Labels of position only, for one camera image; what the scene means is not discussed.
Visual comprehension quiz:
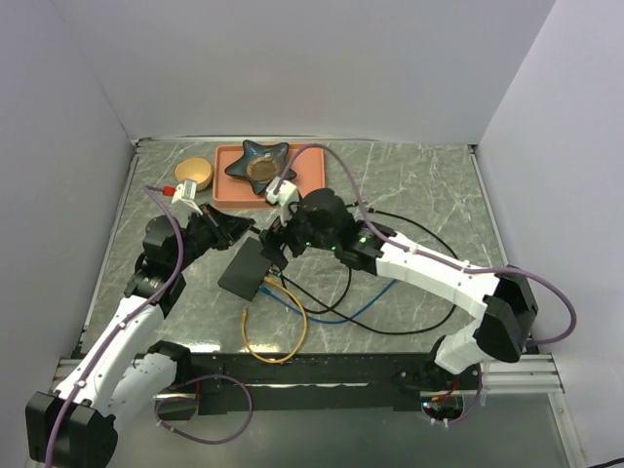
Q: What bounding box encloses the yellow wooden bowl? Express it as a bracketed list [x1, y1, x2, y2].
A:
[174, 157, 215, 191]

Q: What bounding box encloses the black network switch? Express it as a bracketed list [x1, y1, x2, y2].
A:
[217, 238, 272, 302]

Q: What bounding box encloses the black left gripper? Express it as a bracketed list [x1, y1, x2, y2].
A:
[172, 202, 254, 272]

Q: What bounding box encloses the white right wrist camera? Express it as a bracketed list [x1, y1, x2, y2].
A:
[265, 176, 300, 226]

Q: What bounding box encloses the salmon pink tray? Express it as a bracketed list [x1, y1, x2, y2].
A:
[213, 143, 326, 210]

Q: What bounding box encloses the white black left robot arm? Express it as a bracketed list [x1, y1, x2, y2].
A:
[25, 204, 254, 467]

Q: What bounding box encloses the blue star-shaped dish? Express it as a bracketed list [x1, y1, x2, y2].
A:
[224, 139, 290, 195]

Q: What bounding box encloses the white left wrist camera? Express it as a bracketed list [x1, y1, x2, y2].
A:
[162, 178, 202, 214]

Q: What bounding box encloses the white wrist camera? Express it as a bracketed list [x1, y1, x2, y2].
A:
[162, 178, 202, 214]
[265, 176, 300, 226]

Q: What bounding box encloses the blue ethernet cable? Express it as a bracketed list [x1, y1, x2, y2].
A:
[257, 277, 399, 325]

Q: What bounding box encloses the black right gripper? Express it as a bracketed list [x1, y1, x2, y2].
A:
[259, 200, 338, 270]

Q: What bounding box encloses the yellow ethernet cable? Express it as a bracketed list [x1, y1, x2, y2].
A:
[241, 276, 309, 365]

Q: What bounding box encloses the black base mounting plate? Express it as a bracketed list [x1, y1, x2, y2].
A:
[147, 341, 479, 415]

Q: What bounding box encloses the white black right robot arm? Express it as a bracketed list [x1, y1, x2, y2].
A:
[260, 180, 537, 389]

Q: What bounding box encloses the aluminium frame rail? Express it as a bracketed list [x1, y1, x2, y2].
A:
[48, 353, 566, 399]

